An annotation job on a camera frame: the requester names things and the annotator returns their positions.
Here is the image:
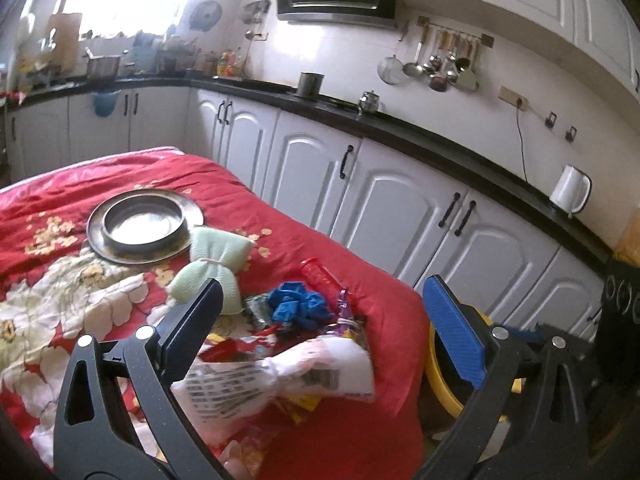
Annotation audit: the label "white plastic bag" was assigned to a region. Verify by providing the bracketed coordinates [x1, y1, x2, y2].
[171, 335, 374, 446]

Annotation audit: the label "white cabinets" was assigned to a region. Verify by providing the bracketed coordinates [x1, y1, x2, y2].
[402, 0, 639, 118]
[4, 84, 609, 344]

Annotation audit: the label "left hand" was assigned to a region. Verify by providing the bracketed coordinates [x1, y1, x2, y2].
[218, 441, 254, 480]

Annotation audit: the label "black power cable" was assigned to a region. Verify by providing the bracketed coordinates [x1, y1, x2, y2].
[514, 105, 530, 183]

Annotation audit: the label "white lower cabinets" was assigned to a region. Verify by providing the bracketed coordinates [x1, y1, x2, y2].
[4, 84, 609, 344]

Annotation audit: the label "hanging metal ladle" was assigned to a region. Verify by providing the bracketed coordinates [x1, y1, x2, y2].
[402, 24, 430, 78]

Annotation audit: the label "round wall fan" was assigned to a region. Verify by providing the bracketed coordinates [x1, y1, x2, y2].
[189, 0, 224, 32]

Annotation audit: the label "white upper cabinets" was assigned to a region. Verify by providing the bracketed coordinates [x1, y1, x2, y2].
[402, 0, 639, 118]

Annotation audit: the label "steel cooking pot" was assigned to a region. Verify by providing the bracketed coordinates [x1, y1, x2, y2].
[85, 47, 124, 80]

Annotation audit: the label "wall power socket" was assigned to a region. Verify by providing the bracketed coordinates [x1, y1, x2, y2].
[498, 86, 528, 110]

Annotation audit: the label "yellow rimmed trash bin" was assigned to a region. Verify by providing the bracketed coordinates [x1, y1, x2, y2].
[424, 303, 526, 421]

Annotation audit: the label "red plastic bottle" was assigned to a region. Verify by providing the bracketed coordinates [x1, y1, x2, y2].
[300, 258, 346, 312]

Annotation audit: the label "white electric kettle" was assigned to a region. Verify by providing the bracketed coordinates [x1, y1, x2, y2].
[550, 165, 592, 217]

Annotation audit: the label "wooden cutting board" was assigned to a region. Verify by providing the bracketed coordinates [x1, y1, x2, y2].
[47, 13, 82, 72]

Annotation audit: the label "hanging white spatula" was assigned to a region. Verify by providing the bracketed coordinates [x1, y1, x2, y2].
[457, 40, 480, 91]

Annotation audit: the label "purple snack wrapper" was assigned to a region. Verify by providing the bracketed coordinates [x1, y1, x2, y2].
[323, 289, 369, 351]

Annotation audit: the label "yellow snack packet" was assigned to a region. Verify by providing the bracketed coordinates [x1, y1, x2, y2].
[278, 394, 322, 425]

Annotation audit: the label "dark foil wrapper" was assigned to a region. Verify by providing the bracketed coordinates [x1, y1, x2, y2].
[243, 294, 273, 332]

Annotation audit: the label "metal bowl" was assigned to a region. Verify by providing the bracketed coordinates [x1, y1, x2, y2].
[101, 194, 186, 254]

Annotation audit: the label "red floral tablecloth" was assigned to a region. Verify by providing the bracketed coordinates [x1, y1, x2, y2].
[1, 148, 427, 479]

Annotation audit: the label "blue glove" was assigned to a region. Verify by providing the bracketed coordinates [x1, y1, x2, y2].
[267, 282, 334, 332]

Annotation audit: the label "green foam net bundle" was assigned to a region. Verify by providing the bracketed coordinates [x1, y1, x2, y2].
[168, 226, 255, 315]

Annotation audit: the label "small metal teapot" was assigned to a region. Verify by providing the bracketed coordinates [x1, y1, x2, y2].
[358, 90, 380, 115]

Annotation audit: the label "hanging mesh strainer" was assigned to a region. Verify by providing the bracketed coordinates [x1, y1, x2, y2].
[378, 23, 408, 86]

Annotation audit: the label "black countertop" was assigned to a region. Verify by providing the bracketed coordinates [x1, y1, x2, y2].
[6, 76, 612, 275]

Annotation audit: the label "black cylindrical canister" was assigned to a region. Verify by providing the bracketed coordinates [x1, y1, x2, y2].
[295, 72, 324, 100]

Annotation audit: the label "blue hanging basin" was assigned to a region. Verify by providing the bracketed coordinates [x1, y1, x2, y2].
[92, 90, 120, 118]

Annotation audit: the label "large metal plate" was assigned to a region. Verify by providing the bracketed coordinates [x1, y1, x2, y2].
[86, 188, 204, 266]

